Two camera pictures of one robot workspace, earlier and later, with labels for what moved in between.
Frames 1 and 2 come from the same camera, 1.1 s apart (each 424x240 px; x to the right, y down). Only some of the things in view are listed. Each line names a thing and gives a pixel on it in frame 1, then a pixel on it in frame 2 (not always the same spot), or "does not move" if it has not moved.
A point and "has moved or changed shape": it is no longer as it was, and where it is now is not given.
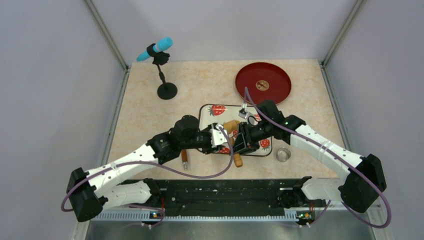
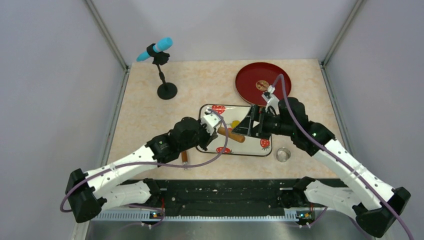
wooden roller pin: (230, 126) has moved or changed shape
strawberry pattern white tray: (220, 113) does not move
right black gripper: (244, 143) → (246, 126)
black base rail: (227, 194) does not move
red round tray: (264, 81) does not move
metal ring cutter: (283, 154) does not move
